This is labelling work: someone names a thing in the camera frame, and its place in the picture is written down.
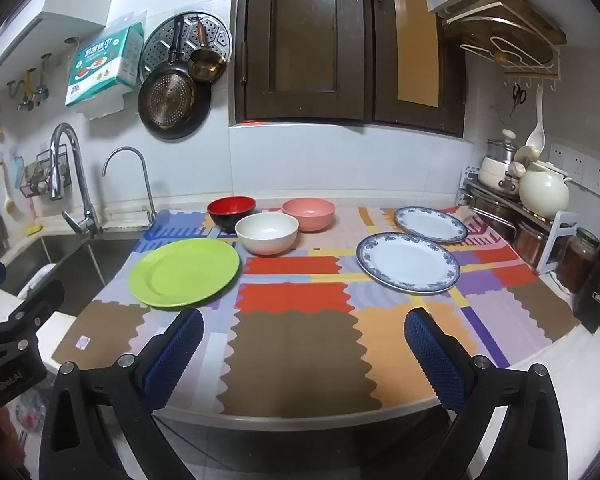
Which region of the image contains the black frying pan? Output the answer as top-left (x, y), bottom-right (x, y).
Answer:
top-left (138, 16), bottom-right (212, 140)

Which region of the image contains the white ladle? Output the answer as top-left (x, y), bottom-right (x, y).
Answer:
top-left (525, 87), bottom-right (547, 151)

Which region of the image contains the small brass saucepan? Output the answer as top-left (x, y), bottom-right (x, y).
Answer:
top-left (186, 20), bottom-right (228, 83)

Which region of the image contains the white casserole pot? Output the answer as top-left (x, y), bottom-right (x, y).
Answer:
top-left (479, 156), bottom-right (518, 192)

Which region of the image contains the white wall socket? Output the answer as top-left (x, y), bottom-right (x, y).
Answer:
top-left (550, 142), bottom-right (581, 171)
top-left (580, 152), bottom-right (600, 200)

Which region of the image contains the black wire basket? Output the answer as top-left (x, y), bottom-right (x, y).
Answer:
top-left (20, 144), bottom-right (71, 198)

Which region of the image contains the dark wooden window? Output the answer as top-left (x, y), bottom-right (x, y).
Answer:
top-left (228, 0), bottom-right (466, 138)

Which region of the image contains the dish brush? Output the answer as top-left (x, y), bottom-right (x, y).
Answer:
top-left (0, 160), bottom-right (18, 221)

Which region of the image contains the tall chrome faucet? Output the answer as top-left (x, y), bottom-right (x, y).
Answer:
top-left (49, 122), bottom-right (103, 238)

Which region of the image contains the metal wall hook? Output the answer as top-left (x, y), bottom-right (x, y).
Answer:
top-left (35, 54), bottom-right (51, 106)

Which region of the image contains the steel pot with lid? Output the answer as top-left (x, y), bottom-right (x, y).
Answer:
top-left (486, 130), bottom-right (521, 161)

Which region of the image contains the green plate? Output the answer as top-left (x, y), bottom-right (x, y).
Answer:
top-left (128, 239), bottom-right (241, 309)

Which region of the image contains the red bowl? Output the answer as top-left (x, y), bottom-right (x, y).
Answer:
top-left (207, 196), bottom-right (257, 233)

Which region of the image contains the white wire wall rack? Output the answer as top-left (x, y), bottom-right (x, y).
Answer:
top-left (442, 0), bottom-right (567, 91)

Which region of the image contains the round wooden cutting board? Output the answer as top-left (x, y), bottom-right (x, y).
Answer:
top-left (442, 15), bottom-right (556, 68)

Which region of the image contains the blue rimmed white plate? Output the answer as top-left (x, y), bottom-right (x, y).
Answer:
top-left (393, 206), bottom-right (468, 244)
top-left (356, 232), bottom-right (461, 295)

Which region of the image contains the yellow wall hook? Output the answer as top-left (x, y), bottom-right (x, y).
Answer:
top-left (6, 70), bottom-right (36, 111)

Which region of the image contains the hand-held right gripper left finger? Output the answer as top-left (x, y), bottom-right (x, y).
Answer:
top-left (39, 307), bottom-right (206, 480)

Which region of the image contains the thin gooseneck faucet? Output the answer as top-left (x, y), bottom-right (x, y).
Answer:
top-left (102, 146), bottom-right (157, 223)

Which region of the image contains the round metal steamer tray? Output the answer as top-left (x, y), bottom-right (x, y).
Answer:
top-left (139, 10), bottom-right (234, 83)

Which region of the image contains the steel shelf rack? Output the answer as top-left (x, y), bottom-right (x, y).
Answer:
top-left (460, 170), bottom-right (578, 271)

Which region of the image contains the rectangular wooden cutting board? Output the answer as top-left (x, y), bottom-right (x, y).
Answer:
top-left (450, 0), bottom-right (567, 46)

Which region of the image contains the pink bowl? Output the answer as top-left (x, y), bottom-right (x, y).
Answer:
top-left (282, 197), bottom-right (336, 233)

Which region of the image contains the cream ceramic pot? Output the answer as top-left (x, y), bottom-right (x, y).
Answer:
top-left (517, 160), bottom-right (573, 221)

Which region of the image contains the glass jar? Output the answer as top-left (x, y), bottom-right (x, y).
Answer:
top-left (557, 227), bottom-right (600, 293)

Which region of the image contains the colourful patterned table mat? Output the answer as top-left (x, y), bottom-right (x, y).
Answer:
top-left (52, 205), bottom-right (583, 418)

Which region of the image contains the orange cardboard sheet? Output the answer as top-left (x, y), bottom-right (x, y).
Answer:
top-left (390, 0), bottom-right (443, 108)

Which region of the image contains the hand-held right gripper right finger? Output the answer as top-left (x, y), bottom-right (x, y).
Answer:
top-left (404, 307), bottom-right (568, 480)

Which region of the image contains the white plastic item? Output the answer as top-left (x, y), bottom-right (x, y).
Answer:
top-left (17, 262), bottom-right (58, 301)

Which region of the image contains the steel sink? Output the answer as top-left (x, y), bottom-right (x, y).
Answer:
top-left (0, 235), bottom-right (141, 318)

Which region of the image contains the teal tissue box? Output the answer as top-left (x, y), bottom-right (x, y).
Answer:
top-left (65, 22), bottom-right (145, 108)

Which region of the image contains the white bowl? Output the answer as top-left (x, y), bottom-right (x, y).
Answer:
top-left (235, 212), bottom-right (299, 257)

